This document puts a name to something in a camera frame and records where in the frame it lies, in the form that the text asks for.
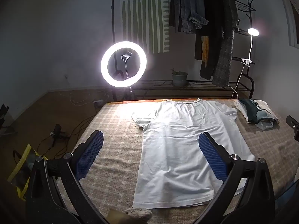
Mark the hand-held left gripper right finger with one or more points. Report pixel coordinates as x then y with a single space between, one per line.
211 155

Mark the potted plant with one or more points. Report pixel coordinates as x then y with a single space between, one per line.
179 78

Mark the blue denim jacket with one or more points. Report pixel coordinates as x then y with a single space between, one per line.
186 7

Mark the beige plaid blanket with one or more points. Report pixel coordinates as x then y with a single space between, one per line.
116 123

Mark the folded green white clothes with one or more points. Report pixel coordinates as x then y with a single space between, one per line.
253 112

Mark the yellow trimmed bag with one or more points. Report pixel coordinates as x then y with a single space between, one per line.
22 165

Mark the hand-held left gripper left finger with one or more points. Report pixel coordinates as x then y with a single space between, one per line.
90 154

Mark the white clip lamp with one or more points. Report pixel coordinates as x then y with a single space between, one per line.
253 32

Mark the small black tripod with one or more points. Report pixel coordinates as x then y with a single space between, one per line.
57 131

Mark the yellow patterned garment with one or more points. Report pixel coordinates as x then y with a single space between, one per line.
205 49

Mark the white t-shirt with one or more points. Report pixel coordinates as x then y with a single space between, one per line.
175 144

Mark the beige knitted cloth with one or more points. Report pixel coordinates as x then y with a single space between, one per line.
135 214

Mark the phone holder clamp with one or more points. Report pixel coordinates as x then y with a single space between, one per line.
125 56

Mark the black metal clothes rack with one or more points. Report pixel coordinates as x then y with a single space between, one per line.
245 9

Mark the green striped wall hanging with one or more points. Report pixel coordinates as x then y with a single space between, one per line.
144 23

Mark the black stand part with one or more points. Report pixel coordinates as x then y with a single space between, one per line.
3 114

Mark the grey plaid coat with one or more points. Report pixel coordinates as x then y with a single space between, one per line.
225 51

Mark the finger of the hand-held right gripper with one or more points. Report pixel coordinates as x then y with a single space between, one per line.
294 127

